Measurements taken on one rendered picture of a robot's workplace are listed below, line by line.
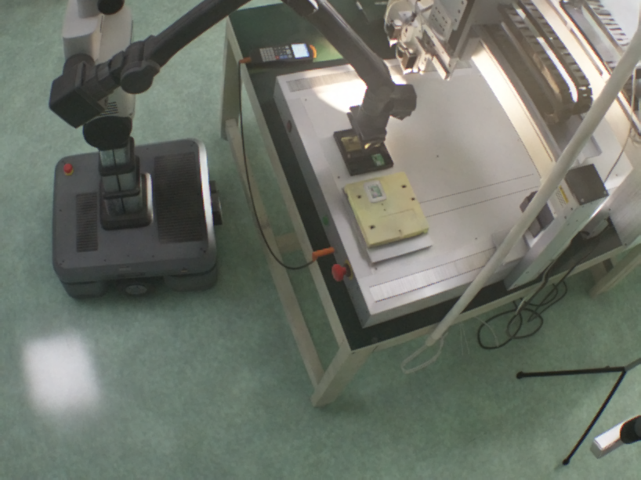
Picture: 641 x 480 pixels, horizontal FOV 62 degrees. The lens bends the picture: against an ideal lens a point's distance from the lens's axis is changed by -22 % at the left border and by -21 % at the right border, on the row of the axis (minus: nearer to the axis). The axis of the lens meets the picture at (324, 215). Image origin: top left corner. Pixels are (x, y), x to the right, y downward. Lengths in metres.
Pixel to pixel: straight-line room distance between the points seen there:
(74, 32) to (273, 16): 0.90
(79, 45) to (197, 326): 1.27
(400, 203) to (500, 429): 1.19
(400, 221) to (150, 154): 1.12
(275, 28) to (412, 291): 1.00
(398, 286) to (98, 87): 0.84
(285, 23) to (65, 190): 1.01
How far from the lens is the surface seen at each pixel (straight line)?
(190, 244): 2.21
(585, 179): 1.45
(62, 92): 1.41
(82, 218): 2.31
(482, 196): 1.75
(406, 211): 1.61
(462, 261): 1.63
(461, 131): 1.85
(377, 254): 1.56
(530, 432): 2.55
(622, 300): 2.99
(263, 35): 2.11
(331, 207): 1.62
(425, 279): 1.58
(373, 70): 1.46
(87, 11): 1.53
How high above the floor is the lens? 2.24
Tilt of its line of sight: 60 degrees down
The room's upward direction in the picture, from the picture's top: 16 degrees clockwise
